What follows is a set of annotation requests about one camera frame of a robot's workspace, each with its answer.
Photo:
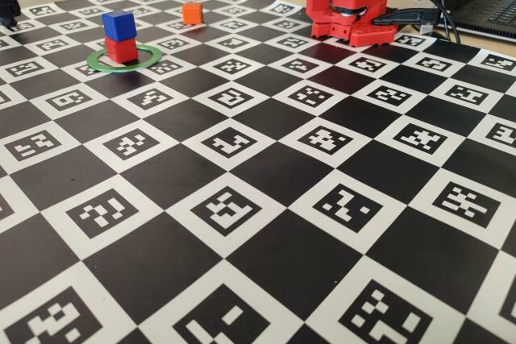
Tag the red cube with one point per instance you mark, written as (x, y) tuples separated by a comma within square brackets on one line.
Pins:
[(121, 50)]

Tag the blue cube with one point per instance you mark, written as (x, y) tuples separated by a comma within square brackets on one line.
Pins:
[(119, 26)]

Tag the orange cube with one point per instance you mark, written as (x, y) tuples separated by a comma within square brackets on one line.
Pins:
[(192, 13)]

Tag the small grey adapter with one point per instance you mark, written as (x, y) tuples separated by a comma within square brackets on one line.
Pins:
[(426, 29)]

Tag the checkerboard marker mat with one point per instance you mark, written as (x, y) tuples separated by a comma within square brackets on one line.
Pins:
[(282, 255)]

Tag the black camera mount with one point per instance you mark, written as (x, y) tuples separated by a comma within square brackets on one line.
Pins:
[(8, 1)]

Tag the red robot arm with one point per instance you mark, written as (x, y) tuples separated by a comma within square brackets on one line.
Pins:
[(322, 5)]

